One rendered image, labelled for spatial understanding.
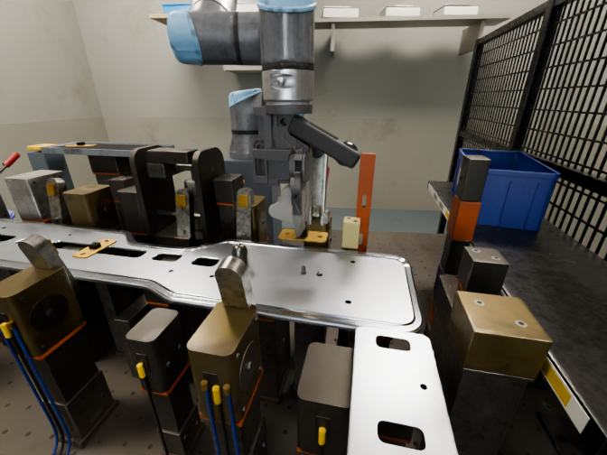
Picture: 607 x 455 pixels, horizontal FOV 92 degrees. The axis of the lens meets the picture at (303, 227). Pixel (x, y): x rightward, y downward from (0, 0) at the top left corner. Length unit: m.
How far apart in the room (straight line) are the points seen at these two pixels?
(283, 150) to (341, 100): 3.20
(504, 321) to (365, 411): 0.19
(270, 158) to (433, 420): 0.38
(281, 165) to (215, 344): 0.26
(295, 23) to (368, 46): 3.25
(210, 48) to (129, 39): 3.78
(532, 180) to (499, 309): 0.40
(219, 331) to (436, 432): 0.25
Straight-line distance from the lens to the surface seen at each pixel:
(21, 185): 1.07
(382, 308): 0.49
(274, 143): 0.47
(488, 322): 0.42
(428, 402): 0.39
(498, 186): 0.78
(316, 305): 0.48
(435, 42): 3.81
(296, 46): 0.44
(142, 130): 4.33
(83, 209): 0.95
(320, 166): 0.64
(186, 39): 0.56
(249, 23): 0.55
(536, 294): 0.57
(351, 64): 3.65
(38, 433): 0.87
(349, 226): 0.62
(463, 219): 0.67
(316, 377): 0.41
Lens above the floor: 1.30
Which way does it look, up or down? 24 degrees down
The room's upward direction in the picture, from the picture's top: straight up
